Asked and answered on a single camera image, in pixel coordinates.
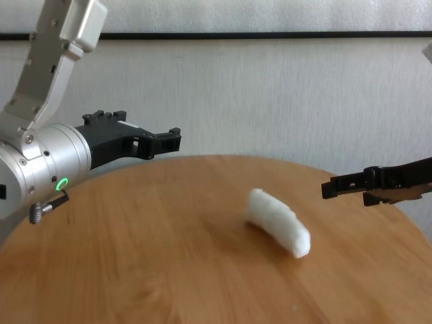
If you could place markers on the black wall strip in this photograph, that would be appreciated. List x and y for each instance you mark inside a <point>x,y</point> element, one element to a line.
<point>256,36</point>

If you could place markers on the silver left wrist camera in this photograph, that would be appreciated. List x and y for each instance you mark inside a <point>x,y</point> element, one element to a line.
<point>86,23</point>

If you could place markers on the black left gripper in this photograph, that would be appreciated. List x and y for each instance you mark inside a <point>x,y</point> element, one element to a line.
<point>108,141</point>

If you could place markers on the left wrist camera mount bracket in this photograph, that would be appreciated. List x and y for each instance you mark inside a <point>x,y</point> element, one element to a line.
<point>37,77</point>

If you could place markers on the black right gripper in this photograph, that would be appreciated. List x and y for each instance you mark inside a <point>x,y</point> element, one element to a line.
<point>418,175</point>

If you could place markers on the white plastic-wrapped sandbag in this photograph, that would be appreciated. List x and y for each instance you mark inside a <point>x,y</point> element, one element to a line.
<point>276,219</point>

